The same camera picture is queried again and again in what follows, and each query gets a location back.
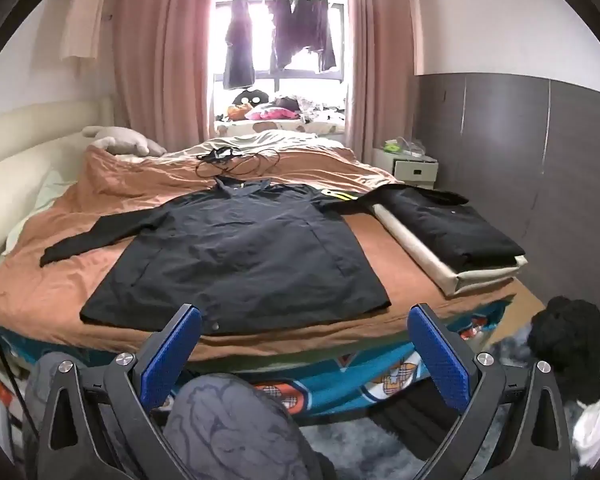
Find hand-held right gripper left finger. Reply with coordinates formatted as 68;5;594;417
37;304;203;480

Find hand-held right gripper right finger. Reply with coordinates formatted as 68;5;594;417
407;302;573;480

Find black jacket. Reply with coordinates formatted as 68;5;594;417
40;176;396;336

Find folded black clothes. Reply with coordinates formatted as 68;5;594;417
370;183;527;267

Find black clothes pile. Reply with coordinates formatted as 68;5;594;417
526;296;600;406

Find person's leg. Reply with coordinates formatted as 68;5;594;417
162;374;338;480

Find folded beige cloth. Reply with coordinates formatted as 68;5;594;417
375;204;529;297

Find grey-blue shaggy rug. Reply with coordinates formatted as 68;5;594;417
295;327;600;480

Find brown duvet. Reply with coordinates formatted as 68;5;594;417
0;130;521;361

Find white cloth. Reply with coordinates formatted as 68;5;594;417
572;400;600;468

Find white nightstand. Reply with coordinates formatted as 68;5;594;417
372;146;439;191

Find light green pillow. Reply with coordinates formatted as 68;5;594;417
5;170;81;251

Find clear plastic bag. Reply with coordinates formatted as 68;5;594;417
395;136;427;157

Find white pillow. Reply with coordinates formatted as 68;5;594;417
82;126;168;157

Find cream padded headboard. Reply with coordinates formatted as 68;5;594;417
0;97;116;261

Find pink plush toy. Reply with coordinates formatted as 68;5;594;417
250;105;299;122

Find black round plush toy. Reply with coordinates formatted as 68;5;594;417
232;88;271;109

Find window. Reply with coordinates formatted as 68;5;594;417
210;0;348;126

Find hanging beige cloth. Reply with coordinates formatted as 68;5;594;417
62;0;108;63

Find black cable bundle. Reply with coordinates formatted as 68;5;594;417
195;146;281;178

